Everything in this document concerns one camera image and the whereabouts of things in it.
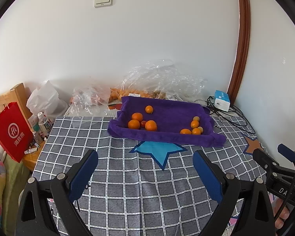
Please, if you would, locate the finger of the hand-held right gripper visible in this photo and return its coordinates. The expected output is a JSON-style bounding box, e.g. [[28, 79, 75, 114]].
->
[[253, 148, 280, 171], [278, 143, 295, 163]]

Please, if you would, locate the white plastic bag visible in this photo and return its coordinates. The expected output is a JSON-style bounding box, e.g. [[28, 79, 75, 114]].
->
[[26, 80, 69, 118]]

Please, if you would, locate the grey checked tablecloth with stars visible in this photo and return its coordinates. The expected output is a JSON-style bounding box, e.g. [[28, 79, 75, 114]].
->
[[31, 114, 268, 236]]

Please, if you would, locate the red paper bag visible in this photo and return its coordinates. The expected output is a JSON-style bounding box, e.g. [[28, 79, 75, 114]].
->
[[0, 102, 34, 163]]

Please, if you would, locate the light wooden frame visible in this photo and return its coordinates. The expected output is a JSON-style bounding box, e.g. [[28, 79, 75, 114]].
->
[[0, 83, 33, 126]]

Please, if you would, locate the large clear plastic bag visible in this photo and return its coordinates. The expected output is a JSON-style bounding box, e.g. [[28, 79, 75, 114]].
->
[[120, 59, 208, 102]]

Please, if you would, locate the white and blue charger box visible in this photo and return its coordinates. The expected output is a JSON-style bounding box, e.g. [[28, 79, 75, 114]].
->
[[214, 90, 231, 112]]

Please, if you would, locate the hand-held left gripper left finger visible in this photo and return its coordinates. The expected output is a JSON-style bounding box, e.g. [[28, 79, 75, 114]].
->
[[15, 149, 99, 236]]

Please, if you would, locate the colourful blanket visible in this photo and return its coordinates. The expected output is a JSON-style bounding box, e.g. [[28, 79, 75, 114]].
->
[[0, 145, 31, 229]]

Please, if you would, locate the purple towel covered tray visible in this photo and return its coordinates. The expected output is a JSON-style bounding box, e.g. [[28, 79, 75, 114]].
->
[[108, 96, 227, 148]]

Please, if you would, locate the brown wooden door frame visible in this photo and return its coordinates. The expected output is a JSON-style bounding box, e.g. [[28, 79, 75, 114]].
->
[[227, 0, 251, 101]]

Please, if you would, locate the wooden bedside table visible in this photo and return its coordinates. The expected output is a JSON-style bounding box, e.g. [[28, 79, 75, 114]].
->
[[22, 133, 48, 171]]

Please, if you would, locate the pile of bagged mandarins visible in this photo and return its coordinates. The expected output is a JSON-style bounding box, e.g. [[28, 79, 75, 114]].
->
[[109, 87, 153, 102]]

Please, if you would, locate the small clear plastic bag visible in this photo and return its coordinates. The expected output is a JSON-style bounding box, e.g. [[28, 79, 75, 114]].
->
[[68, 82, 112, 116]]

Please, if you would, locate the clear water bottle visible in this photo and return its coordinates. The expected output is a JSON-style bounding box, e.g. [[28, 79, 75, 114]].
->
[[37, 112, 52, 136]]

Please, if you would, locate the person's right hand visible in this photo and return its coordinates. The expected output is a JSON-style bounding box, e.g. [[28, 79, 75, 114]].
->
[[272, 196, 290, 230]]

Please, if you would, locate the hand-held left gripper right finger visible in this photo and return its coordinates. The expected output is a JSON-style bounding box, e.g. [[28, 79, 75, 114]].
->
[[192, 149, 276, 236]]

